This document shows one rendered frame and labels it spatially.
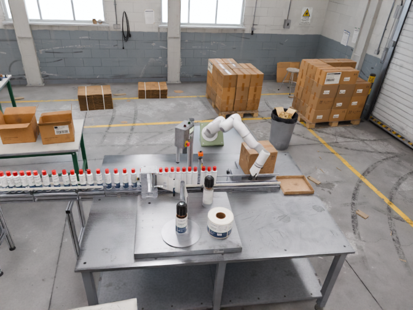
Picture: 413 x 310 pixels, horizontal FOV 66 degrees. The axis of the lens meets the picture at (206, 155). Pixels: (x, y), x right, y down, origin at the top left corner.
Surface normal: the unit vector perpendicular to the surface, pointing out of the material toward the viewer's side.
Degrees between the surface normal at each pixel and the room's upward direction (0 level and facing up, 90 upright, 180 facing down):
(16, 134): 90
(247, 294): 1
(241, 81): 90
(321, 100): 89
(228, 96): 92
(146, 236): 0
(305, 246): 0
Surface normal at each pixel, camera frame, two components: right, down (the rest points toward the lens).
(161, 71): 0.23, 0.52
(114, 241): 0.06, -0.85
